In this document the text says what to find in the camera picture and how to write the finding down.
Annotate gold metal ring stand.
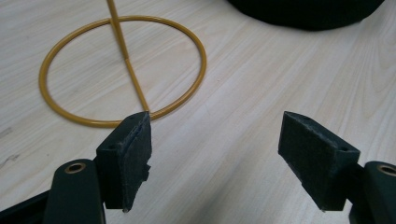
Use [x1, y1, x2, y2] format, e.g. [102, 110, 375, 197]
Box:
[38, 0, 208, 129]

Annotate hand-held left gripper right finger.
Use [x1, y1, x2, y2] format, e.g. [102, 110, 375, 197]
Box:
[277, 110, 361, 213]

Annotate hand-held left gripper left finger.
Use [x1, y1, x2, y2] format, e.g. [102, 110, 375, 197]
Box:
[94, 110, 153, 213]

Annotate black round object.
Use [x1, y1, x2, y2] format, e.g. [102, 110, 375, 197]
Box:
[226, 0, 387, 32]

